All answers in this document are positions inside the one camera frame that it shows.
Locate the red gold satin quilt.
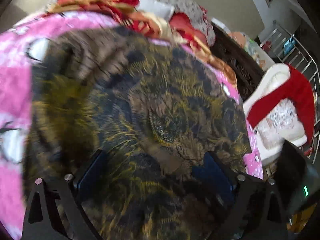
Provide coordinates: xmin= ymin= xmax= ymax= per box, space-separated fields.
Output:
xmin=47 ymin=0 xmax=237 ymax=87

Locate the dark carved wooden nightstand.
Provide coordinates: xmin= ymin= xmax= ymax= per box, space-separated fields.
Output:
xmin=210 ymin=24 xmax=264 ymax=101

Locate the red cushion right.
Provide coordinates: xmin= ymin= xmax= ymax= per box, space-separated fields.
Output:
xmin=169 ymin=12 xmax=208 ymax=46

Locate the pink penguin fleece blanket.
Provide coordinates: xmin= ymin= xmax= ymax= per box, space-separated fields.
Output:
xmin=1 ymin=12 xmax=263 ymax=239

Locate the dark floral patterned garment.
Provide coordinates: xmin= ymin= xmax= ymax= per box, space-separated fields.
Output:
xmin=22 ymin=27 xmax=251 ymax=239

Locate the red cloth on chair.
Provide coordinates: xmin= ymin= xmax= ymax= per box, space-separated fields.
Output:
xmin=247 ymin=63 xmax=315 ymax=143

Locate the metal stair railing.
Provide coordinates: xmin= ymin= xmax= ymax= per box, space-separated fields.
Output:
xmin=260 ymin=20 xmax=319 ymax=164

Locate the white upholstered chair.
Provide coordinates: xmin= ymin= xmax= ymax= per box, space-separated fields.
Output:
xmin=243 ymin=70 xmax=309 ymax=166

